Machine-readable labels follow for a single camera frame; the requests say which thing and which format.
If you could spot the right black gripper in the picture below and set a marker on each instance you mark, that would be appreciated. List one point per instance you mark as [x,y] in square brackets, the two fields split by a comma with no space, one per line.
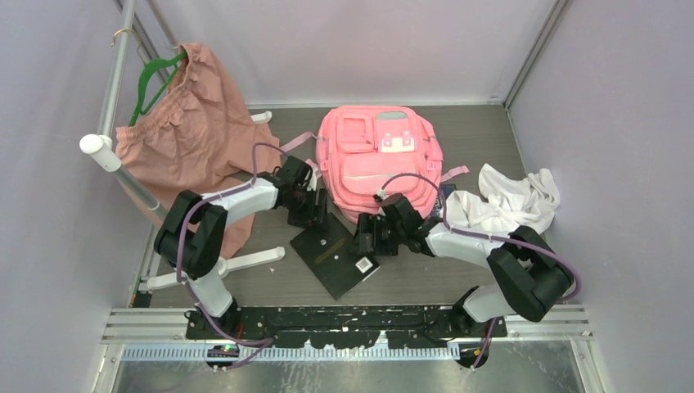
[370,224]

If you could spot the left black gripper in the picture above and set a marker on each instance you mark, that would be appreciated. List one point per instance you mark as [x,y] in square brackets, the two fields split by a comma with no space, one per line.
[317,214]

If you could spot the Moon and Sixpence book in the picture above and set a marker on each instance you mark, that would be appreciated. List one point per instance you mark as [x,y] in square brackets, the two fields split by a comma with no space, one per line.
[325,250]

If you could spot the pink student backpack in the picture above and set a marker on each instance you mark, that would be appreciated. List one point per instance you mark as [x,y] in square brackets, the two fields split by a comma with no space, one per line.
[360,149]

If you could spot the blue book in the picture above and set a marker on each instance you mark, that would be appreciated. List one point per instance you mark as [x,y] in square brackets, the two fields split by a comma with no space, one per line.
[445,190]

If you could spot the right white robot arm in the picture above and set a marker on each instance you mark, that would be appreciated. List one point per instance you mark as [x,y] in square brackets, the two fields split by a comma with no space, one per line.
[529,278]

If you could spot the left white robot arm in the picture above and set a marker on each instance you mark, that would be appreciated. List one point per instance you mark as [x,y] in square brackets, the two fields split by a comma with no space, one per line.
[191,235]

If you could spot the pink shorts on hanger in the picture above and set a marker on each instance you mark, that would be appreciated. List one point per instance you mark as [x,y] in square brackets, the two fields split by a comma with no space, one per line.
[199,134]

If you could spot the white crumpled cloth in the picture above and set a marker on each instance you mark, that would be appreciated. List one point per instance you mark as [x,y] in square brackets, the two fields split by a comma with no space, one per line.
[503,204]

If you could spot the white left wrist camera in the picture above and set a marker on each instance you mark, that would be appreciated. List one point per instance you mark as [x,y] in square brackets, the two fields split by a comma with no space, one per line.
[313,180]

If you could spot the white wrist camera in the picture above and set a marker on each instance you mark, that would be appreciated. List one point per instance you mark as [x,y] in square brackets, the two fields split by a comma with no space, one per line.
[313,180]
[381,196]

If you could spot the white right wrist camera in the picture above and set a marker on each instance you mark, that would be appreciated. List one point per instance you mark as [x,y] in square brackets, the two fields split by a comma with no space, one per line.
[381,196]

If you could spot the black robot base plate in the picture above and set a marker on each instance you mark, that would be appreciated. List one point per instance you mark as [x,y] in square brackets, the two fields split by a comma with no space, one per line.
[345,327]

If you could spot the white slotted cable duct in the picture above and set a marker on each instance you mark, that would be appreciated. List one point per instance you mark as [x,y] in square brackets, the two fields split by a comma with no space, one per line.
[228,353]

